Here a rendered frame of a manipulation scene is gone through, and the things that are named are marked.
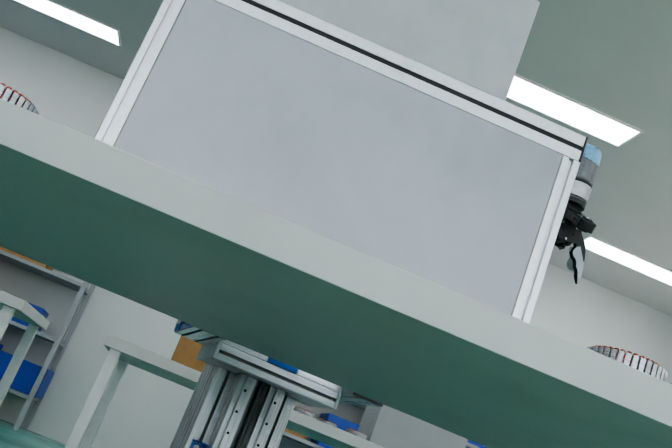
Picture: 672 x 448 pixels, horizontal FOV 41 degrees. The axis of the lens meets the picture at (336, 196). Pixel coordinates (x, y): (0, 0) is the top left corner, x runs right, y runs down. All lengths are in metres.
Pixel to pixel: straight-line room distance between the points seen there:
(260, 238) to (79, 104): 7.92
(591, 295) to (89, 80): 5.41
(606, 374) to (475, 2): 0.65
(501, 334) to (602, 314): 8.36
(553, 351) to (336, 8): 0.63
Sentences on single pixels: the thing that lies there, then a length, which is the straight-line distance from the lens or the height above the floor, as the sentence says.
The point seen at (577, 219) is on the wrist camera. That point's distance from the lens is 2.23.
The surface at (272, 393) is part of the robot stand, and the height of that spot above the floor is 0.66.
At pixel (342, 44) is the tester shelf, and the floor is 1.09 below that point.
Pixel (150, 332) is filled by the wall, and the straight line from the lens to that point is 8.42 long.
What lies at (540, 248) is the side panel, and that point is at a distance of 1.38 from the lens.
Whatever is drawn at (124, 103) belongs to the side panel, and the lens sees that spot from 1.32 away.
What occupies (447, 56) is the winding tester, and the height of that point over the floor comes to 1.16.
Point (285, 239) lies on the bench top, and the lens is 1.05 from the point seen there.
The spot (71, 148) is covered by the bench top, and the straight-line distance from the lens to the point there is 1.08.
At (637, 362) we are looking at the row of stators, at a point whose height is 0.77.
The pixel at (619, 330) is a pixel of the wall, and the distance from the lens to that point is 9.52.
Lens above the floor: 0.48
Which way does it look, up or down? 17 degrees up
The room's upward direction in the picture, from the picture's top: 22 degrees clockwise
